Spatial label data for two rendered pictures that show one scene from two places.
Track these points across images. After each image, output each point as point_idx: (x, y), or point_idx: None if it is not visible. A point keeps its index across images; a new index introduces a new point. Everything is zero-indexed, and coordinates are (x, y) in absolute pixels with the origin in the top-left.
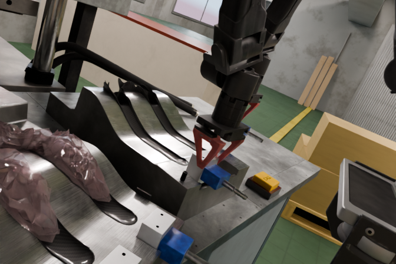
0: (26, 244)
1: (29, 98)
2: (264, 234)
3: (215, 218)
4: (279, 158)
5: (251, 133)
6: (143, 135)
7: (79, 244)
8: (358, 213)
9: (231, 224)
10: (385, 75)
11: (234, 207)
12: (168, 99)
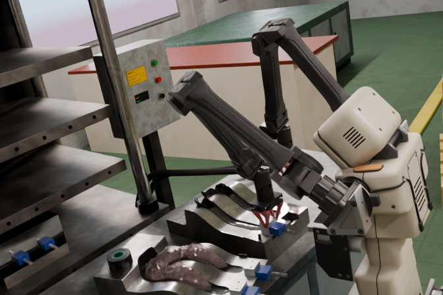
0: (202, 293)
1: (154, 228)
2: None
3: (295, 250)
4: None
5: None
6: (233, 221)
7: (221, 287)
8: (313, 226)
9: (306, 249)
10: None
11: (309, 238)
12: (240, 184)
